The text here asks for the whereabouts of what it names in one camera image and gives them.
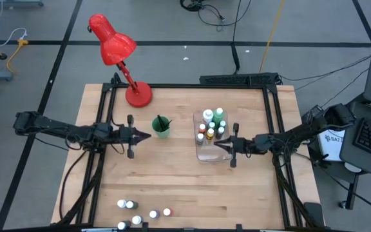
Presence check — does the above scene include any grey laptop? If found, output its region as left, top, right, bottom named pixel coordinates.
left=339, top=37, right=371, bottom=184

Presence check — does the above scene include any clear plastic bin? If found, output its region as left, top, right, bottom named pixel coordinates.
left=193, top=108, right=234, bottom=163

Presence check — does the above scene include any green plastic cup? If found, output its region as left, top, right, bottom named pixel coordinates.
left=151, top=115, right=171, bottom=140

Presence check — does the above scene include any red desk lamp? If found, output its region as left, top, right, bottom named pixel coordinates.
left=88, top=13, right=153, bottom=108

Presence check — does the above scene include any yellow hanging cable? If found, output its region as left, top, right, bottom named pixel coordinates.
left=258, top=0, right=286, bottom=73

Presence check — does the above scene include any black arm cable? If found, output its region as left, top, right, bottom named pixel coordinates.
left=58, top=150, right=88, bottom=223

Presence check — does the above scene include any yellow floor cable with plug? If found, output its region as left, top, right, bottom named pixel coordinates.
left=6, top=38, right=30, bottom=73

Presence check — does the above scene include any white round disc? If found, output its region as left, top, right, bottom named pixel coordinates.
left=344, top=162, right=363, bottom=173

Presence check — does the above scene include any black cable coil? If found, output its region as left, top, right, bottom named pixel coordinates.
left=179, top=0, right=252, bottom=32

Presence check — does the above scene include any black flat pad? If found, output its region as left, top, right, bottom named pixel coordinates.
left=303, top=202, right=325, bottom=226

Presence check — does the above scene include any silver bar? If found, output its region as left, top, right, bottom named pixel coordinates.
left=81, top=227, right=119, bottom=232

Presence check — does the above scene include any large white paint bottle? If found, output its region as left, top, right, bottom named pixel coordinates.
left=202, top=108, right=214, bottom=125

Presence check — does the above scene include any black perforated box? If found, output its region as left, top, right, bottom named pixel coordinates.
left=199, top=72, right=281, bottom=86

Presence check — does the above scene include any large green paint bottle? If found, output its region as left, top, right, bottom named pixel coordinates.
left=213, top=107, right=226, bottom=125

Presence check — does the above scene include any black floor cable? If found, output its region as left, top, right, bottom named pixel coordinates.
left=320, top=167, right=371, bottom=216
left=35, top=138, right=69, bottom=151
left=278, top=54, right=371, bottom=82
left=320, top=67, right=370, bottom=109

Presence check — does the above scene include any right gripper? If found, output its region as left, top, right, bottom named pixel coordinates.
left=214, top=122, right=254, bottom=168

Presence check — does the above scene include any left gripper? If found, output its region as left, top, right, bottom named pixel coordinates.
left=117, top=115, right=151, bottom=159

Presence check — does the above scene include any black hanging cable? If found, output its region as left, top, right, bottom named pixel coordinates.
left=232, top=0, right=242, bottom=74

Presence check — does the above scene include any white printed box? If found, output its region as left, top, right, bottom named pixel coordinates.
left=316, top=128, right=346, bottom=162

